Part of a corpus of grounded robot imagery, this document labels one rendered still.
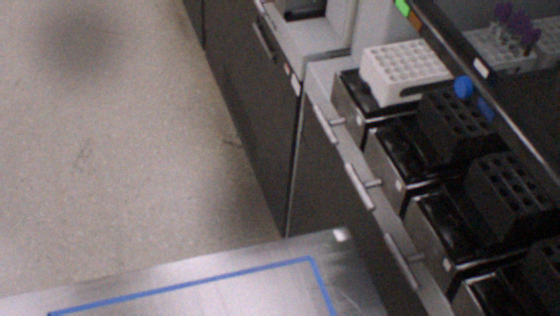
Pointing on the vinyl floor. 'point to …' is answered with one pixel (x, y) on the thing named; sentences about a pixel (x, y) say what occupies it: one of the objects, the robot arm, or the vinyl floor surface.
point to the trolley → (226, 284)
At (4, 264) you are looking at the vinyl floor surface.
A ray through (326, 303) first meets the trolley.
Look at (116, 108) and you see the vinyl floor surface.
